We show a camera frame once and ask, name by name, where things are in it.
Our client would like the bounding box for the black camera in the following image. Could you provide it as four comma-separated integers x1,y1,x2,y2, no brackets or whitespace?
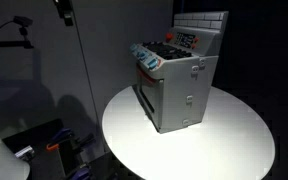
12,15,34,28

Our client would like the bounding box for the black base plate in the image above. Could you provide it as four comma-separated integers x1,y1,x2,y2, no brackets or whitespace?
2,118,85,180

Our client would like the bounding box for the blue orange spring clamp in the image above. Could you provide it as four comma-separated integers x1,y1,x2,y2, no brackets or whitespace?
45,128,76,152

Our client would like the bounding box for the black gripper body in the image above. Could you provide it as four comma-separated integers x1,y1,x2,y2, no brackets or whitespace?
53,0,73,18

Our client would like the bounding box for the black stove keypad panel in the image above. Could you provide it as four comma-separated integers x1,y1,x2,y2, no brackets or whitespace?
174,31,197,49

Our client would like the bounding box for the gray toy stove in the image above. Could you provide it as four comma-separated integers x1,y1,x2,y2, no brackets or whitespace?
129,11,229,135

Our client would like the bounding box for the black burner grate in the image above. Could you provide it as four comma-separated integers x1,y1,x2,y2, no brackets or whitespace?
142,40,192,61

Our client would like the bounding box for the silver metal bracket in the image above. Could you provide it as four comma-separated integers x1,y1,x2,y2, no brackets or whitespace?
14,145,36,161

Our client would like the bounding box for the blue stove knob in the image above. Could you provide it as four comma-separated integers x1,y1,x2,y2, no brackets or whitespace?
147,58,160,71
137,50,149,62
129,43,139,54

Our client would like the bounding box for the red oven door handle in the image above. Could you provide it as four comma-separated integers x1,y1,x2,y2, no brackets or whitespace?
135,64,165,85

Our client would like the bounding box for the gray oven door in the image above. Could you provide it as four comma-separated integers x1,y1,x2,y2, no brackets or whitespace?
132,64,165,132

